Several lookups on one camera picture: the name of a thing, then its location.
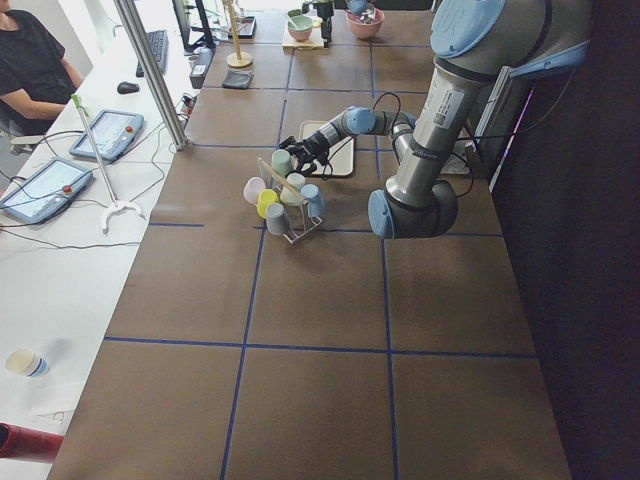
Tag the grey cup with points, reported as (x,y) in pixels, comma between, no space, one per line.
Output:
(277,220)

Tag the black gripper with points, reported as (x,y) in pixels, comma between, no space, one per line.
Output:
(327,25)
(311,143)

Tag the teach pendant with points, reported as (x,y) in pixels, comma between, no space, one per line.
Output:
(114,131)
(46,192)

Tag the green cup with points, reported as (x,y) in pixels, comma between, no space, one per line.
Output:
(281,162)

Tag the wooden cutting board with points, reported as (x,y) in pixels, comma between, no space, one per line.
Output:
(314,41)

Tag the reacher grabber tool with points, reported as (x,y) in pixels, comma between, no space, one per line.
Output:
(86,147)

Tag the pink cup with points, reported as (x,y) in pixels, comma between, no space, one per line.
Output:
(253,188)

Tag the white rabbit tray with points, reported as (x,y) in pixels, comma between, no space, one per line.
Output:
(341,155)

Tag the black keyboard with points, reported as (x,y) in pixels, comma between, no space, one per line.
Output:
(159,44)

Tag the white cup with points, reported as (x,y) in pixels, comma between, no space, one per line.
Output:
(296,181)

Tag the aluminium frame post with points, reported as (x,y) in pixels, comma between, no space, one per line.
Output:
(135,30)

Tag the red cylinder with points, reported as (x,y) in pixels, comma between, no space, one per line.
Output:
(20,443)

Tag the wooden mug tree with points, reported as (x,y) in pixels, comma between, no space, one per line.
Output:
(237,59)

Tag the seated person black shirt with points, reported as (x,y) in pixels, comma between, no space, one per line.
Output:
(37,79)

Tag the black monitor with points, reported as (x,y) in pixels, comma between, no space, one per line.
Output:
(193,24)

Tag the folded grey cloth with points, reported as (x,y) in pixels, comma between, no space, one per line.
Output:
(237,80)

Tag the teach pendant far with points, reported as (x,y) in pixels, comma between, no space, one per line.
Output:
(114,131)

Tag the pink bowl with ice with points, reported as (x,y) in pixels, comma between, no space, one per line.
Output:
(367,24)

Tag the blue cup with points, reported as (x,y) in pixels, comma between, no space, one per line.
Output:
(315,200)

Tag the black box with label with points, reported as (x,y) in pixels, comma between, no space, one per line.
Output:
(200,63)

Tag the black computer mouse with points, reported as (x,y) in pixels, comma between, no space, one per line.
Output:
(125,87)

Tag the green bowl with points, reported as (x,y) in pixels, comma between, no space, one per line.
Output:
(299,27)

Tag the teach pendant near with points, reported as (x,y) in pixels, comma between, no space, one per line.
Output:
(46,192)

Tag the white wire cup rack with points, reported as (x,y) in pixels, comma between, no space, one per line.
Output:
(290,211)

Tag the yellow cup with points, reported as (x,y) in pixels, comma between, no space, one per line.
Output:
(266,198)

